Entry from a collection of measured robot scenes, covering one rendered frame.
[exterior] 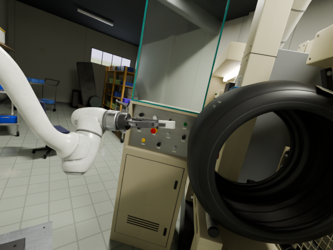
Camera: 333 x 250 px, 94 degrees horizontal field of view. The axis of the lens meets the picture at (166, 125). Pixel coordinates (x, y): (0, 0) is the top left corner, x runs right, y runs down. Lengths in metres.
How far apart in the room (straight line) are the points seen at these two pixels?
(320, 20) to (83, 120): 4.22
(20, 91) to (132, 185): 1.04
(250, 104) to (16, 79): 0.68
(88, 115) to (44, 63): 8.19
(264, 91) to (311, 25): 3.83
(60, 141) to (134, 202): 0.99
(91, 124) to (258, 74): 0.84
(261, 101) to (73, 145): 0.64
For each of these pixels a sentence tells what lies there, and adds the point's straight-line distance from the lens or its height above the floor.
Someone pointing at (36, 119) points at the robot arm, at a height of 1.22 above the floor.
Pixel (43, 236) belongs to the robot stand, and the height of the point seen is 0.65.
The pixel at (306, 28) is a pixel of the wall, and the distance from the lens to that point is 4.36.
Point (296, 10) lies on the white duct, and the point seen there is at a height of 2.08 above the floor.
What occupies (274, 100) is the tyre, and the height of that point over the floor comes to 1.41.
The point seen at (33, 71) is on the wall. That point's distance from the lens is 8.88.
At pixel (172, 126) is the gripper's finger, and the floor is 1.24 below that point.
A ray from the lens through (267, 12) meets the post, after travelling 1.06.
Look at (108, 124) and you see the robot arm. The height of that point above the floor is 1.20.
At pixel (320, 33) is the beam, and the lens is 1.07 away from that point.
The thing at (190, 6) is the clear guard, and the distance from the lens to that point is 1.32.
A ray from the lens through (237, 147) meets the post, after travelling 0.98.
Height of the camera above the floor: 1.36
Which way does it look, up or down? 11 degrees down
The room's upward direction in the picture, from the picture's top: 11 degrees clockwise
